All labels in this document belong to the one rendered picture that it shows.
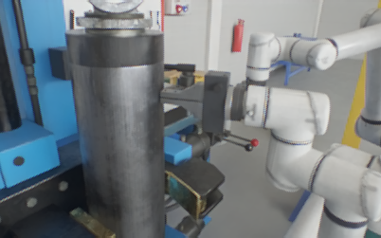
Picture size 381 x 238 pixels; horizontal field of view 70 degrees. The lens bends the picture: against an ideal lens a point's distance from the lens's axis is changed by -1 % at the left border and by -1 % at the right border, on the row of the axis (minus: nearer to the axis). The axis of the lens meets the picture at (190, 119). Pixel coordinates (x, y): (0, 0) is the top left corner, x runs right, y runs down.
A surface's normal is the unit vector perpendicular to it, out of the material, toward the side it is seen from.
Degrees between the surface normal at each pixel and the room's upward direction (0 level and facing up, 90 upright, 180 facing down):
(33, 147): 90
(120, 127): 90
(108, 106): 90
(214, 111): 90
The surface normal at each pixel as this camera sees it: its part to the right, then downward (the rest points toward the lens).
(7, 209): 0.80, 0.25
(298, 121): -0.25, 0.36
